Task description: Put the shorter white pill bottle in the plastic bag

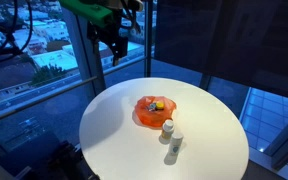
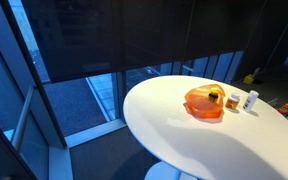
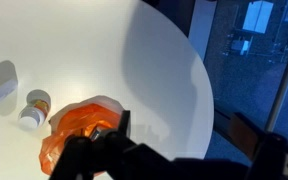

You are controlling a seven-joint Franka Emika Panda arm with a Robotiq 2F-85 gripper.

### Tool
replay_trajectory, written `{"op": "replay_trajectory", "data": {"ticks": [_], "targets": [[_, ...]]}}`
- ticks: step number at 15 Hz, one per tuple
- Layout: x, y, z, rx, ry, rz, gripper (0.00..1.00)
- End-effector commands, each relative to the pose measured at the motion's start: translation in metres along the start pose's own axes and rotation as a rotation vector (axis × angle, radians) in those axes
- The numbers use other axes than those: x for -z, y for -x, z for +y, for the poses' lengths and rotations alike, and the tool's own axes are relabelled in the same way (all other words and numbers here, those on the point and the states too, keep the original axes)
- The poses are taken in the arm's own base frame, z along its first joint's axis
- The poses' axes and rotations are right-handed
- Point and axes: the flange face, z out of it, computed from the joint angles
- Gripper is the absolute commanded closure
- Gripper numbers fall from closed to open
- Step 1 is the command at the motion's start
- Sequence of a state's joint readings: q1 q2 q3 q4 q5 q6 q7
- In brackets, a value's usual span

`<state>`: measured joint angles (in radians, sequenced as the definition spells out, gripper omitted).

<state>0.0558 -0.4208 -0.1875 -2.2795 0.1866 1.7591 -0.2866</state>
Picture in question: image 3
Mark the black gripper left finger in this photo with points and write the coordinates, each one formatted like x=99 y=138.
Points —
x=75 y=156

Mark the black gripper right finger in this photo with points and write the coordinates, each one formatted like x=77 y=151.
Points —
x=127 y=160

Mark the orange translucent bowl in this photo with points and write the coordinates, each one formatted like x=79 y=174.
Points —
x=70 y=121

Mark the grey window mullion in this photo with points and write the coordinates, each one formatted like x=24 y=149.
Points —
x=282 y=83

